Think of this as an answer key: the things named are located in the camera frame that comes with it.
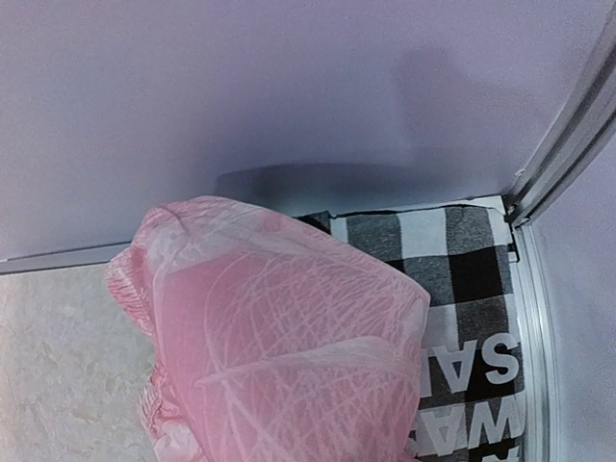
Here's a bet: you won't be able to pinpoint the pink printed garment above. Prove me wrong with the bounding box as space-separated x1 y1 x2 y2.
107 196 430 461

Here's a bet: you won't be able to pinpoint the black white plaid shirt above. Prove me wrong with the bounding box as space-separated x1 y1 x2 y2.
304 204 526 461

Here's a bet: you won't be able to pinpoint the right aluminium frame post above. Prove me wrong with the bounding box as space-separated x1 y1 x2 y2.
503 9 615 228

